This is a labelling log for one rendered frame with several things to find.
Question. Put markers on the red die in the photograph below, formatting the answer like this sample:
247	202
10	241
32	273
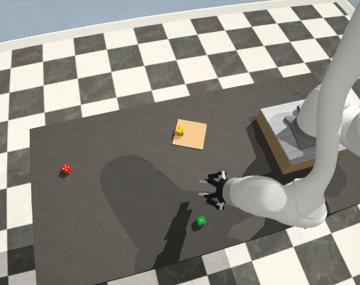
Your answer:
67	169

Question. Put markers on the green die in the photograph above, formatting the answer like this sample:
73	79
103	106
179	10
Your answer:
201	221

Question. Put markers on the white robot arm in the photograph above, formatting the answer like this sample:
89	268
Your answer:
335	108

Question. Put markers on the yellow die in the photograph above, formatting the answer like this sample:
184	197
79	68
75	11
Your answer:
180	131

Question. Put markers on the pale yellow mat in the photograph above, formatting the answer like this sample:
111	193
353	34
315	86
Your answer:
194	134

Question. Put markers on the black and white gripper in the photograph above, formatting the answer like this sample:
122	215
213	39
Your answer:
219	189

